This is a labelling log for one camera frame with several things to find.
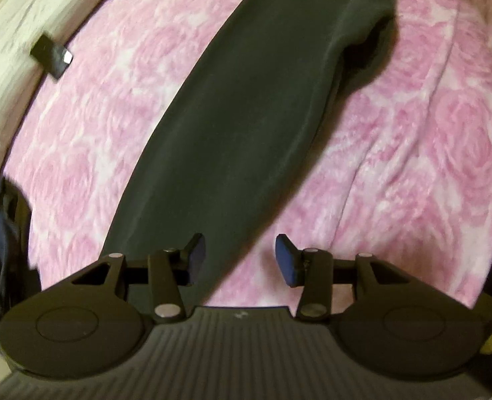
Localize black fleece pants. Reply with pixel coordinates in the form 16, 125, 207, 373
103, 0, 396, 306

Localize pile of dark clothes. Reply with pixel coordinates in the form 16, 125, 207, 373
0, 177, 36, 321

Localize pink rose blanket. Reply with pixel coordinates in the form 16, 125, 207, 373
5, 0, 492, 307

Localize grey striped duvet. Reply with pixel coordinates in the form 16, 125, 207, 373
0, 0, 102, 171

